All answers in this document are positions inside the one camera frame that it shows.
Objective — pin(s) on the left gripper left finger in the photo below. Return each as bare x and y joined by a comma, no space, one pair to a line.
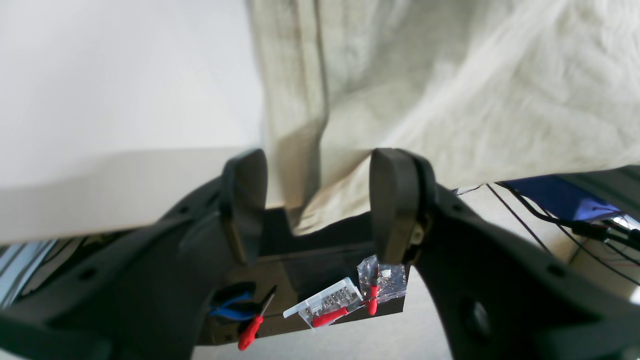
146,296

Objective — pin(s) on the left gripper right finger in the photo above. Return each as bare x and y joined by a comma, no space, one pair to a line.
498,296

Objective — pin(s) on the beige T-shirt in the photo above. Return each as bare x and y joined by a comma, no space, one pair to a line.
486,90

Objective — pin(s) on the clear plastic parts bag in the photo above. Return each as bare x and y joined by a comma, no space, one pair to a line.
386,281

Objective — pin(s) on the blue cloth on floor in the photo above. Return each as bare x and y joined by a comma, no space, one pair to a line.
563,199

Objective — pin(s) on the clear screwdriver bit case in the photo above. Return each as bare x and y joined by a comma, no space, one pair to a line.
329,305

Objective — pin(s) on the black shelf board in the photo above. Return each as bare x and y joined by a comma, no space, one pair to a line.
302,266

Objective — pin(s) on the red handled screwdriver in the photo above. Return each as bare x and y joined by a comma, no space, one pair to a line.
248,336

